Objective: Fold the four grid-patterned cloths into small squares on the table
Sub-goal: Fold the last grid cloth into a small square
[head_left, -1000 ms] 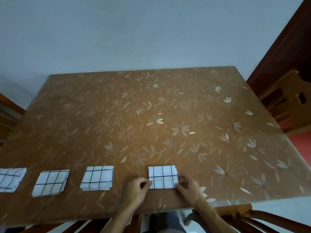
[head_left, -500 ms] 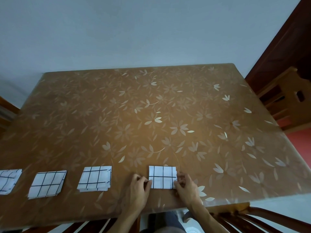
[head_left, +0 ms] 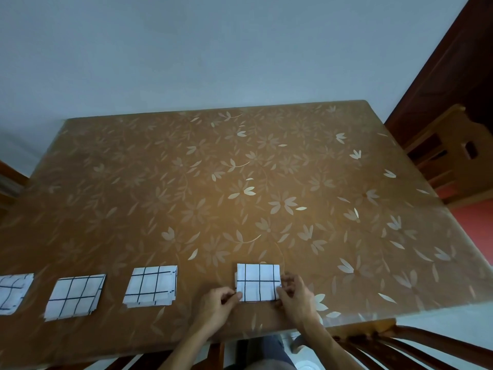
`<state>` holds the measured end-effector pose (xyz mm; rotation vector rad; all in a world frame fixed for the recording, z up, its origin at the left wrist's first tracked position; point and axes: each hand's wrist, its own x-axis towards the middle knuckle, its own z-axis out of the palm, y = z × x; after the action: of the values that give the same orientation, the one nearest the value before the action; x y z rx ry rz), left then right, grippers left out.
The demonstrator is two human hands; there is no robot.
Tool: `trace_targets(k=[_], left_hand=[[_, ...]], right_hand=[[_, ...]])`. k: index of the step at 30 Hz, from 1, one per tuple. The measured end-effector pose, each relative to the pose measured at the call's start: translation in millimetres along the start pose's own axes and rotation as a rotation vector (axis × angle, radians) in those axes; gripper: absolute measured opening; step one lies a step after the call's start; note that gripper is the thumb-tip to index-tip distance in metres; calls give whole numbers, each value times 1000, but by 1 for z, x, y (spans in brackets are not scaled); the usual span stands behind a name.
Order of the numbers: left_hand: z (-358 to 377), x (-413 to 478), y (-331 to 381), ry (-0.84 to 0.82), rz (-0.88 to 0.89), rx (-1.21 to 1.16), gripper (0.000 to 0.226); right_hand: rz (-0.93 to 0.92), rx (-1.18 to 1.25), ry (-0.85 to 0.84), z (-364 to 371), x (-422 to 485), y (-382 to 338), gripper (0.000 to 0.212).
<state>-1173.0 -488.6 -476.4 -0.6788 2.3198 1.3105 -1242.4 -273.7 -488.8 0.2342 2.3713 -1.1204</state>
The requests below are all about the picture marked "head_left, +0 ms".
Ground grid cloth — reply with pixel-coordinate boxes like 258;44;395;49
0;273;34;316
122;265;179;308
44;274;107;323
235;263;281;303

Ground blue grey trousers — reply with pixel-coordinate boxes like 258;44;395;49
237;335;298;370

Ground wooden chair right far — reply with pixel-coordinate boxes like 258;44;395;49
384;0;493;147

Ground brown floral table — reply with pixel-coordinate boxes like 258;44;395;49
0;100;493;369

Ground person's left hand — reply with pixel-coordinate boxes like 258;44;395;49
191;287;243;340

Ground red floor mat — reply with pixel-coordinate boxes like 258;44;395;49
435;184;493;266

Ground person's right forearm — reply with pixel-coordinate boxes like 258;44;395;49
302;316;363;370

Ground white round floor disc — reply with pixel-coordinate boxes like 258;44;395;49
294;354;321;370

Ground orange wooden chair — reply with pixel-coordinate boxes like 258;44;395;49
46;341;226;370
327;319;493;370
403;104;493;209
0;160;30;212

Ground person's right hand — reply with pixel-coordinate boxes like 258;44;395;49
275;272;323;332

